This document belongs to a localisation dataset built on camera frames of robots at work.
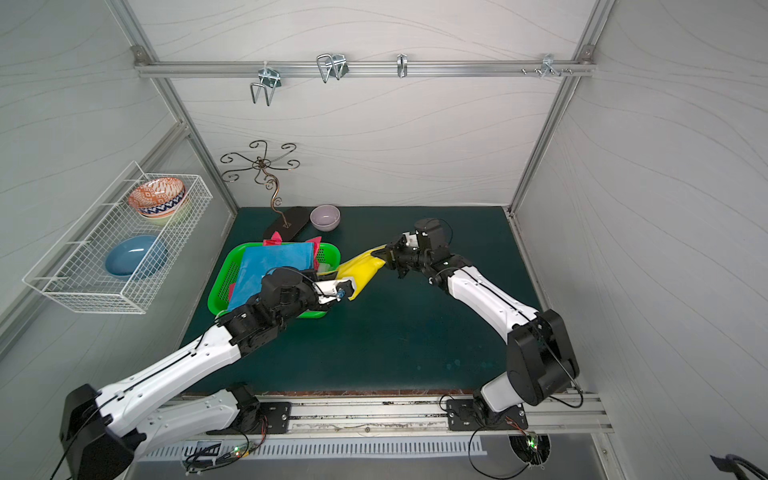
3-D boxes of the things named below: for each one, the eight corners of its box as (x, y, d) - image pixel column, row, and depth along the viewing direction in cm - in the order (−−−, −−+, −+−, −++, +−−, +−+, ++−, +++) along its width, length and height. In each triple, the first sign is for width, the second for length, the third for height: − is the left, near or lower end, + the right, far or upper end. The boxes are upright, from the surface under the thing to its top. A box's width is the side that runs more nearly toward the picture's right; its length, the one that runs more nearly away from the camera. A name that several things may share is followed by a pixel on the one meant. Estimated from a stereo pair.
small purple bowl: (310, 231, 114) (307, 222, 110) (314, 213, 121) (312, 204, 117) (339, 231, 114) (337, 222, 110) (342, 213, 121) (340, 204, 117)
